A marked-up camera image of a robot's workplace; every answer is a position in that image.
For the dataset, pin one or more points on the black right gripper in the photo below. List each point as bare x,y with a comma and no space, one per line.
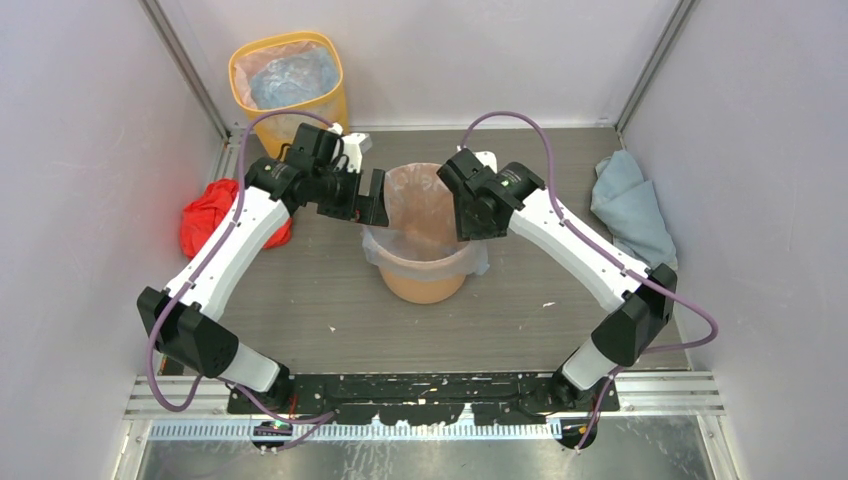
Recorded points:
467,231

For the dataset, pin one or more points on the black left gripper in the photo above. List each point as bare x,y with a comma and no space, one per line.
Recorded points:
360,208

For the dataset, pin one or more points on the light blue trash bag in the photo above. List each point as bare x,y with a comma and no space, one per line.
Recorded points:
421,242

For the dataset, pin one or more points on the orange round trash bin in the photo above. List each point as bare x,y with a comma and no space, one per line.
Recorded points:
421,292

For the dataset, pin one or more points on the yellow mesh trash bin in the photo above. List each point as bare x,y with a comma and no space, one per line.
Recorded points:
251,58

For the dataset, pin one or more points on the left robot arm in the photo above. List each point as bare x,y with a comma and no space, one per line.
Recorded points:
320,167

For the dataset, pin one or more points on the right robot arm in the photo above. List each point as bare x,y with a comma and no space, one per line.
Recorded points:
630,292

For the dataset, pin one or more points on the blue bag inside yellow bin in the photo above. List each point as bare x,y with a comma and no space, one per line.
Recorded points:
295,79

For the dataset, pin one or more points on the red crumpled trash bag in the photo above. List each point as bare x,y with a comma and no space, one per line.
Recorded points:
201,217

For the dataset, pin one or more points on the folded blue bag in corner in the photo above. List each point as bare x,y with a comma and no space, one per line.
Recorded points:
626,203

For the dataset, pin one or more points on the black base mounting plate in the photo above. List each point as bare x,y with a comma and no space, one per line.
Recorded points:
424,399

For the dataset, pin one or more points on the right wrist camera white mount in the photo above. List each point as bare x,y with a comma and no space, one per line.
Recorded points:
488,159

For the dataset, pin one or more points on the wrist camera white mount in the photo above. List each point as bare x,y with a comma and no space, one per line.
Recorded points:
488,159
349,152

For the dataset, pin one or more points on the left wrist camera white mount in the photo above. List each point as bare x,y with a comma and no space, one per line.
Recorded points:
349,152

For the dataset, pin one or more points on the slotted white cable duct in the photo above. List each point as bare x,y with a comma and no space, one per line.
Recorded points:
256,429

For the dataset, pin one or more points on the left aluminium frame post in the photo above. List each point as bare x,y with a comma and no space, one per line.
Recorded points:
168,35

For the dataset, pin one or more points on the aluminium frame post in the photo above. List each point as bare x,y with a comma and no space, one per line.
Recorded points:
168,35
670,33

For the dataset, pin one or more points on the right aluminium frame post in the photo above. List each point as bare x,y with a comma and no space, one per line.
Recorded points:
670,33

